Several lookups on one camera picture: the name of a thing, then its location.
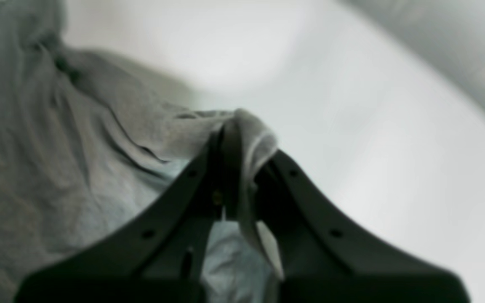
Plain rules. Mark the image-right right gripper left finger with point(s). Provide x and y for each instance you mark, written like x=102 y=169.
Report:
x=158 y=256

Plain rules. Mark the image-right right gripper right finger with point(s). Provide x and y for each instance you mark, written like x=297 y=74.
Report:
x=326 y=257

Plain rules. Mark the grey t-shirt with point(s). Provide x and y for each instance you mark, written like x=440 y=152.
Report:
x=85 y=143

